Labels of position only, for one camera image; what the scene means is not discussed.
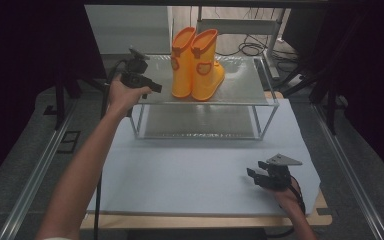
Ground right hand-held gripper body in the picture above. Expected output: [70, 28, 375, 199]
[261, 153, 304, 192]

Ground grey cabinet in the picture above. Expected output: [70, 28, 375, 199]
[84, 4, 174, 55]

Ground person's right hand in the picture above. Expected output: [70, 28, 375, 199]
[263, 176, 301, 208]

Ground person's left hand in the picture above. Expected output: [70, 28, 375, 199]
[108, 73, 153, 114]

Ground yellow rain boot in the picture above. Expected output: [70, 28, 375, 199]
[170, 26, 197, 99]
[190, 28, 226, 102]

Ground black floor cables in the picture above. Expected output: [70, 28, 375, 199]
[213, 6, 301, 64]

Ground grey metal stand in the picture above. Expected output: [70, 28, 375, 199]
[195, 6, 286, 79]

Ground black tripod stand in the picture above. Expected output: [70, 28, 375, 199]
[43, 66, 112, 132]
[273, 59, 348, 136]

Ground black floor bracket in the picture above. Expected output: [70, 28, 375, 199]
[57, 130, 82, 155]

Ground metal two-tier shoe rack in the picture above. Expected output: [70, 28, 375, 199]
[125, 54, 280, 141]

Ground aluminium rail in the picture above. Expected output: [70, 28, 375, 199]
[0, 99, 78, 240]
[313, 103, 384, 240]

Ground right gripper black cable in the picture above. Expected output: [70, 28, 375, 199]
[288, 184, 308, 216]

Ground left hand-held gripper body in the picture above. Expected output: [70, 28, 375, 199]
[119, 47, 153, 90]

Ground dark curtain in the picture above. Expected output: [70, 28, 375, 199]
[281, 0, 384, 188]
[0, 0, 108, 194]

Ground white foam mat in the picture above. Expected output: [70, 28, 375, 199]
[86, 98, 322, 217]

